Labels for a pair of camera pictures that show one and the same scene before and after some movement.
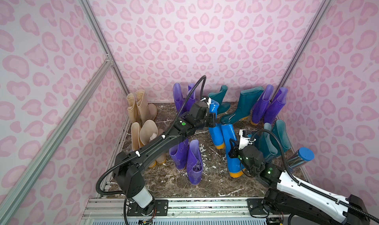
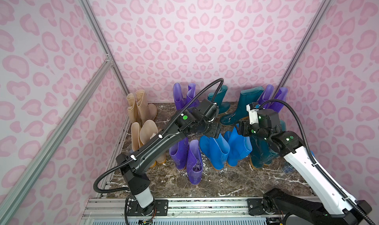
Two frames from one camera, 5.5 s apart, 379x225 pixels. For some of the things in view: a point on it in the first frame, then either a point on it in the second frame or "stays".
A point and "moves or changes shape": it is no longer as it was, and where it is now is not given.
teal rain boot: x=248 y=98 stays
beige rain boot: x=132 y=114 stays
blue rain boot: x=236 y=169 moves or changes shape
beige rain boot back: x=145 y=111 stays
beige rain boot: x=149 y=131 stays
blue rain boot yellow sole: x=215 y=132 moves or changes shape
